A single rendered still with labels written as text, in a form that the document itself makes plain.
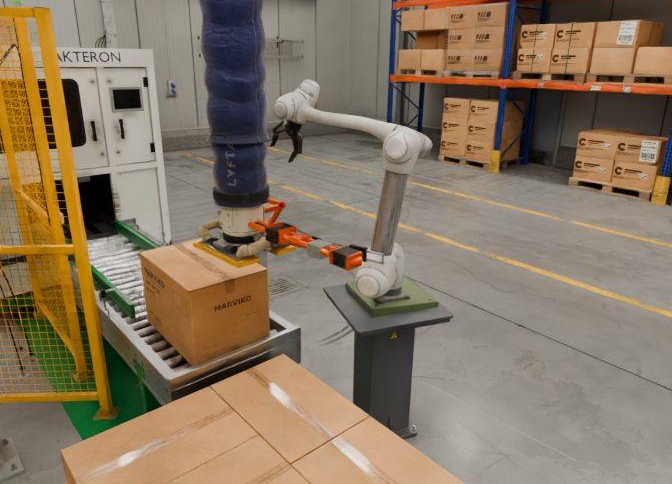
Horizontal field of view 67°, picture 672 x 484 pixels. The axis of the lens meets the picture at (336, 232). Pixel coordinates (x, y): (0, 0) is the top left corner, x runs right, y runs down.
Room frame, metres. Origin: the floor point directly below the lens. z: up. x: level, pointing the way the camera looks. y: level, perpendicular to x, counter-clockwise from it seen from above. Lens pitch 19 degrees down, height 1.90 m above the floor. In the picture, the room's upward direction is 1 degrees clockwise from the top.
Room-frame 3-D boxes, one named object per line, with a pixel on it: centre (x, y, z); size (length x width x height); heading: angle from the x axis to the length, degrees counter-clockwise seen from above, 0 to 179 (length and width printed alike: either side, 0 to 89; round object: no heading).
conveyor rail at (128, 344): (2.74, 1.46, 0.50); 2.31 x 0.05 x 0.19; 41
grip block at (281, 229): (1.84, 0.21, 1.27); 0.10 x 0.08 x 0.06; 135
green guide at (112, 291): (3.05, 1.65, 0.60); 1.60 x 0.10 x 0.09; 41
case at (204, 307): (2.35, 0.67, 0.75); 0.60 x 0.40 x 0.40; 40
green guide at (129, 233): (3.40, 1.25, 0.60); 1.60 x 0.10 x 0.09; 41
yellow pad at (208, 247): (1.95, 0.45, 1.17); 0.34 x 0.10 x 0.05; 45
